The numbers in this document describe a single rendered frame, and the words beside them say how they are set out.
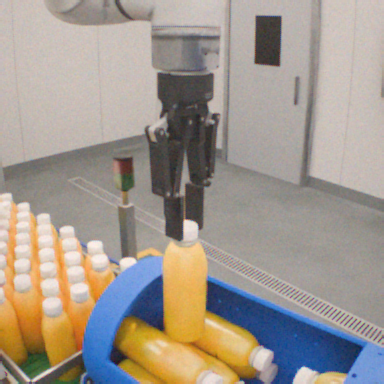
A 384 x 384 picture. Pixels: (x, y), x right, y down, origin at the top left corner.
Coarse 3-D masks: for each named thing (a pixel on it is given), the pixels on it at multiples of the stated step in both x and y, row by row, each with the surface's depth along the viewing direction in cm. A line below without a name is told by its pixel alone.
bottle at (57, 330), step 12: (60, 312) 80; (48, 324) 79; (60, 324) 80; (72, 324) 83; (48, 336) 80; (60, 336) 80; (72, 336) 83; (48, 348) 81; (60, 348) 81; (72, 348) 83; (60, 360) 82; (72, 372) 85
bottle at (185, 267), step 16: (176, 256) 60; (192, 256) 60; (176, 272) 61; (192, 272) 61; (176, 288) 62; (192, 288) 62; (176, 304) 63; (192, 304) 63; (176, 320) 64; (192, 320) 64; (176, 336) 66; (192, 336) 66
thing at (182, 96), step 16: (160, 80) 51; (176, 80) 49; (192, 80) 49; (208, 80) 50; (160, 96) 51; (176, 96) 50; (192, 96) 50; (208, 96) 51; (176, 112) 51; (192, 112) 54; (208, 112) 56; (176, 128) 52
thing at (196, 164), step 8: (200, 120) 54; (200, 128) 55; (200, 136) 56; (192, 144) 57; (200, 144) 57; (192, 152) 58; (200, 152) 57; (192, 160) 59; (200, 160) 58; (192, 168) 59; (200, 168) 58; (192, 176) 61; (200, 176) 59; (200, 184) 60; (208, 184) 60
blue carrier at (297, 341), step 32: (160, 256) 76; (128, 288) 66; (160, 288) 78; (224, 288) 74; (96, 320) 65; (160, 320) 81; (256, 320) 75; (288, 320) 68; (96, 352) 63; (288, 352) 72; (320, 352) 67; (352, 352) 62
